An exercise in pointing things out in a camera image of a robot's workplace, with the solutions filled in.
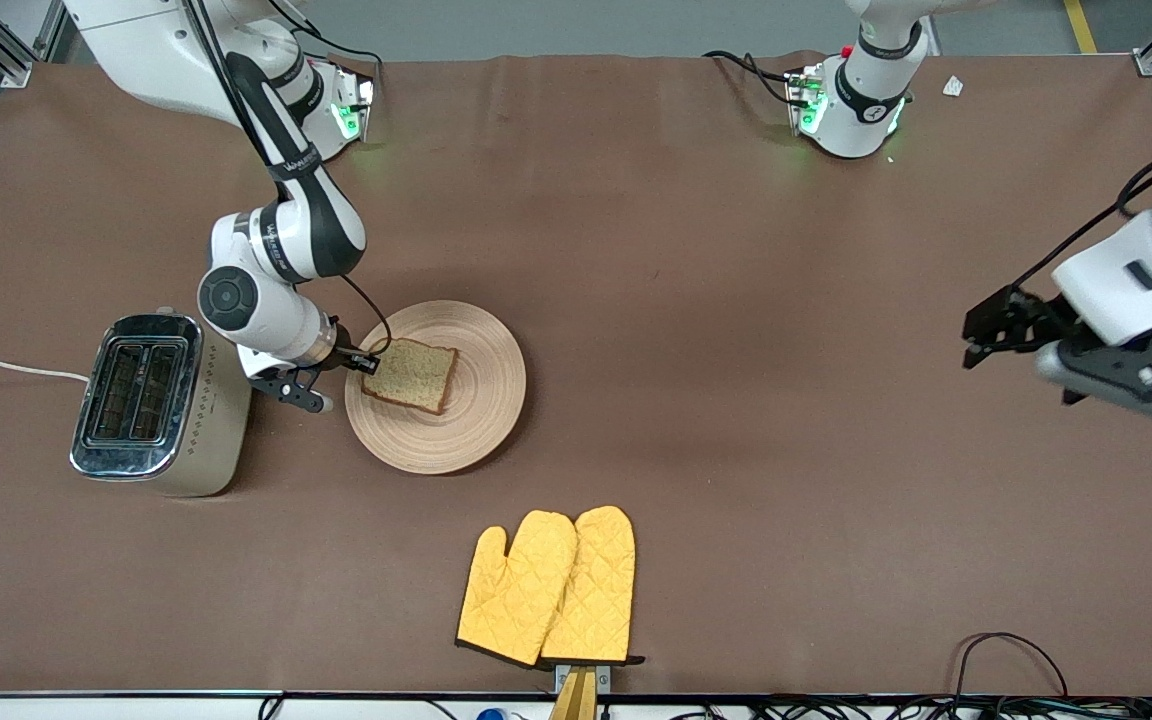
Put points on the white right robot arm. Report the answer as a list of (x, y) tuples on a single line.
[(306, 230)]

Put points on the slice of brown bread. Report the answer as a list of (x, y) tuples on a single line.
[(414, 375)]

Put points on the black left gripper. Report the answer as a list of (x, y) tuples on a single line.
[(1028, 318)]

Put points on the yellow quilted oven mitt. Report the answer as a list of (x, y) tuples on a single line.
[(601, 580)]

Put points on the silver two-slot toaster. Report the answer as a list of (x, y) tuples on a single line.
[(206, 440)]

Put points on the small white paper tag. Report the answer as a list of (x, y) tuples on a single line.
[(953, 86)]

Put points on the yellow oven mitt with thumb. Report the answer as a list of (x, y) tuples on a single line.
[(511, 590)]

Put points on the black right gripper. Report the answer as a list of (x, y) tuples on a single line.
[(346, 358)]

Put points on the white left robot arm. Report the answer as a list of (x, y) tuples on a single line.
[(866, 100)]

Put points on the round wooden plate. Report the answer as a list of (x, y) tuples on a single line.
[(481, 400)]

